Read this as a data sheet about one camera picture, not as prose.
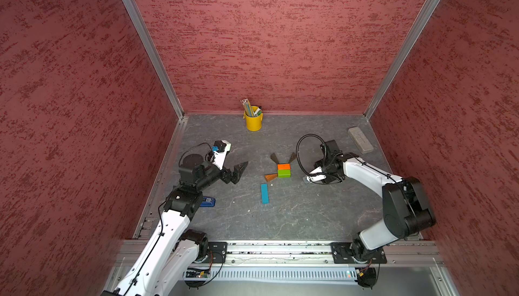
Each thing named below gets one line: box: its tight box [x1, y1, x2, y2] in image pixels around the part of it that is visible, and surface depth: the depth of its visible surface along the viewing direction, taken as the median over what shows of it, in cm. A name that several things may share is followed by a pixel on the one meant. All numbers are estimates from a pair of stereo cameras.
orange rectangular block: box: [277, 163, 292, 171], surface depth 97 cm
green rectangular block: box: [277, 168, 292, 178], surface depth 96 cm
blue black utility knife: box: [200, 196, 216, 207], surface depth 86 cm
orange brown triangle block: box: [264, 173, 278, 182], surface depth 95 cm
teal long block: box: [260, 183, 270, 205], surface depth 90 cm
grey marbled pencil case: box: [347, 126, 374, 155], surface depth 109 cm
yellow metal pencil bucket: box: [242, 105, 264, 132], surface depth 112 cm
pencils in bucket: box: [239, 97, 261, 120], surface depth 109 cm
